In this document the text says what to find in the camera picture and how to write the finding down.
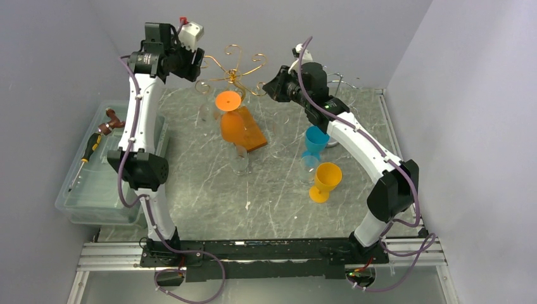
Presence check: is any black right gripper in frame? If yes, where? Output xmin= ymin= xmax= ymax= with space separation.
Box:
xmin=262 ymin=66 xmax=310 ymax=108

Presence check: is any clear wine glass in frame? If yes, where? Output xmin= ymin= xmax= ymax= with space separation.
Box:
xmin=197 ymin=97 xmax=220 ymax=127

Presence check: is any gold wire glass rack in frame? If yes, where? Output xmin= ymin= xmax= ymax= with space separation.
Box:
xmin=194 ymin=44 xmax=268 ymax=153

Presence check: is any orange plastic goblet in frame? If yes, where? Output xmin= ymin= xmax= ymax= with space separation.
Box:
xmin=215 ymin=91 xmax=246 ymax=146

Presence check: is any yellow plastic goblet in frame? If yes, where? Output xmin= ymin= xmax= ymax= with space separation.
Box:
xmin=309 ymin=162 xmax=343 ymax=203

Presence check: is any clear plastic storage box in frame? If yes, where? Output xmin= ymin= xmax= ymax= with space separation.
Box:
xmin=54 ymin=99 xmax=171 ymax=226

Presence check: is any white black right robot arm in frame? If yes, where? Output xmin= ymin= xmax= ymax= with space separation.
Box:
xmin=262 ymin=62 xmax=419 ymax=263

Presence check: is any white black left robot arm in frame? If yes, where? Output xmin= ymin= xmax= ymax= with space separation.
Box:
xmin=107 ymin=18 xmax=205 ymax=266

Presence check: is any clear pink tinted glass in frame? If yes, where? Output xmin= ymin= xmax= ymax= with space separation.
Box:
xmin=271 ymin=112 xmax=289 ymax=158

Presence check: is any clear small glass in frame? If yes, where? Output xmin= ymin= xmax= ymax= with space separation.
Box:
xmin=229 ymin=145 xmax=249 ymax=175

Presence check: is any clear tall glass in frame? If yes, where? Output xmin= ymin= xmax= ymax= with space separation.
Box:
xmin=299 ymin=155 xmax=320 ymax=184

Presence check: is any blue plastic goblet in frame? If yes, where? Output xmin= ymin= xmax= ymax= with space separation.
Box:
xmin=301 ymin=126 xmax=330 ymax=161

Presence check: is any brown bronze faucet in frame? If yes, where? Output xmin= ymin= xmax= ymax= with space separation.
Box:
xmin=98 ymin=108 xmax=125 ymax=136

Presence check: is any black yellow screwdriver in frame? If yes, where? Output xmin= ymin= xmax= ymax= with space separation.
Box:
xmin=68 ymin=132 xmax=102 ymax=192

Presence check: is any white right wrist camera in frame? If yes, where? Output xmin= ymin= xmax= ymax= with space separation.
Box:
xmin=287 ymin=44 xmax=313 ymax=74

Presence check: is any chrome wire glass rack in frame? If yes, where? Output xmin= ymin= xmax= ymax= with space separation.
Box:
xmin=325 ymin=71 xmax=361 ymax=148

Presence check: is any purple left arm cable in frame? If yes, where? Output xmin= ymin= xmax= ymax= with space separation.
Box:
xmin=117 ymin=21 xmax=228 ymax=304

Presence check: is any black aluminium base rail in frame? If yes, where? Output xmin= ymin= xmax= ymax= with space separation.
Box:
xmin=77 ymin=237 xmax=447 ymax=287

